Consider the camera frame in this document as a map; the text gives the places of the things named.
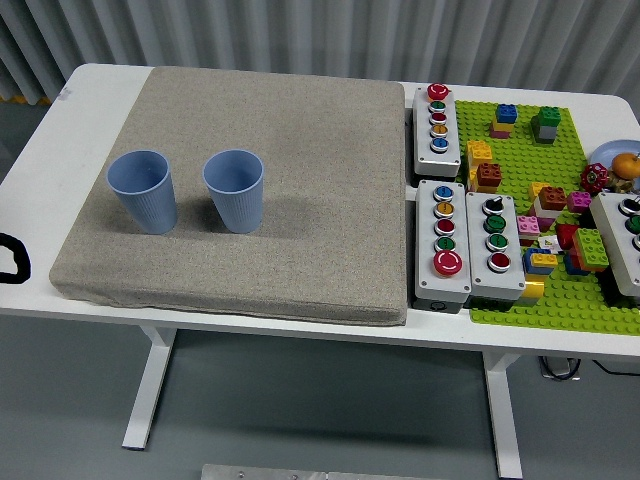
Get red toy brick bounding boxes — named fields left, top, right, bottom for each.
left=555, top=223, right=581, bottom=250

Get red valve handwheel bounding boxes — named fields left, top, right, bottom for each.
left=579, top=163, right=609, bottom=194

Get large green toy brick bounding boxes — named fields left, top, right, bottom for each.
left=571, top=227, right=611, bottom=272

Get grey box with selector switch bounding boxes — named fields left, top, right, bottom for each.
left=464, top=190, right=527, bottom=302

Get grey button box black buttons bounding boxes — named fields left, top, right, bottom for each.
left=588, top=192, right=640, bottom=299

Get grey pleated curtain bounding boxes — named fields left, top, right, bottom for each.
left=0, top=0, right=640, bottom=114

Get blue ribbed plastic cup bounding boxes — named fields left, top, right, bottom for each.
left=201, top=148, right=265, bottom=234
left=107, top=149, right=179, bottom=236

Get grey five-button control box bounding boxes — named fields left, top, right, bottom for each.
left=410, top=83, right=462, bottom=179

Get grey metal floor plate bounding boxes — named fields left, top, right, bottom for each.
left=200, top=463, right=382, bottom=480

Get black power cable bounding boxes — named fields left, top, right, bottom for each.
left=593, top=359, right=640, bottom=376

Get translucent yellow toy brick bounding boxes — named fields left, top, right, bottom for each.
left=519, top=277, right=546, bottom=307

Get magenta toy brick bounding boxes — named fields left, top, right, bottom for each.
left=566, top=190, right=593, bottom=214

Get orange fruit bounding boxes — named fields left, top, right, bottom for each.
left=612, top=152, right=640, bottom=179

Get pale blue plate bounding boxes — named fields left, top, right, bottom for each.
left=592, top=138, right=640, bottom=172

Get grey box large red button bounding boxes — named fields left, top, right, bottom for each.
left=414, top=178, right=474, bottom=315

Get dark blue toy brick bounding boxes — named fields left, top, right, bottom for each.
left=563, top=252, right=591, bottom=277

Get green studded baseplate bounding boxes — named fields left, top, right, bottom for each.
left=453, top=99, right=640, bottom=335

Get orange-brown toy brick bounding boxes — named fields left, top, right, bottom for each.
left=538, top=185, right=568, bottom=211

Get brown toy brick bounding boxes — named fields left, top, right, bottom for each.
left=475, top=162, right=503, bottom=190

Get white table leg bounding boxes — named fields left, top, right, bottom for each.
left=482, top=350, right=524, bottom=480
left=122, top=324, right=176, bottom=451

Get grey-brown fabric mat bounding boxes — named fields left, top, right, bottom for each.
left=48, top=66, right=409, bottom=327

